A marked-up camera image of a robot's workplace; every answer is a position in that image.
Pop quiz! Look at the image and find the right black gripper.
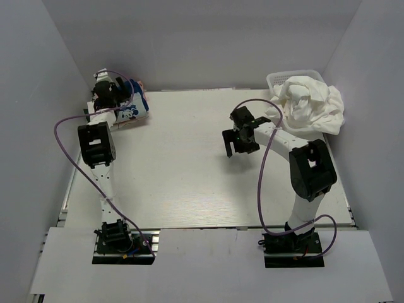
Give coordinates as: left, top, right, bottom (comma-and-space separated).
222, 128, 260, 158

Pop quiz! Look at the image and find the blue t-shirt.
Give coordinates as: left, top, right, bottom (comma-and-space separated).
116, 79, 149, 123

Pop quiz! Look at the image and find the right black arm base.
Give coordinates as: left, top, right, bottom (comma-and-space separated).
258, 232, 324, 268

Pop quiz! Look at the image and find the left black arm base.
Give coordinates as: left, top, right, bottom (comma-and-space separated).
92, 232, 158, 265

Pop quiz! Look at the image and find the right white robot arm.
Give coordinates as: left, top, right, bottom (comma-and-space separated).
222, 106, 337, 252

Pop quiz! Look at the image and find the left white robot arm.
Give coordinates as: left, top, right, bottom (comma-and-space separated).
78, 73, 131, 232

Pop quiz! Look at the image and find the crumpled white t-shirts pile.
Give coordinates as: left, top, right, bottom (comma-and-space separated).
265, 76, 345, 135

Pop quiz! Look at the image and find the folded pink t-shirt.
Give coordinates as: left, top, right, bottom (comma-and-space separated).
114, 79, 149, 128

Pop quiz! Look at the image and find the white plastic basket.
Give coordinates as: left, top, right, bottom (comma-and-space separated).
266, 69, 325, 137

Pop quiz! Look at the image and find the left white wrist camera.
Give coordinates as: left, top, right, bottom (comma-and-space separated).
93, 68, 112, 83

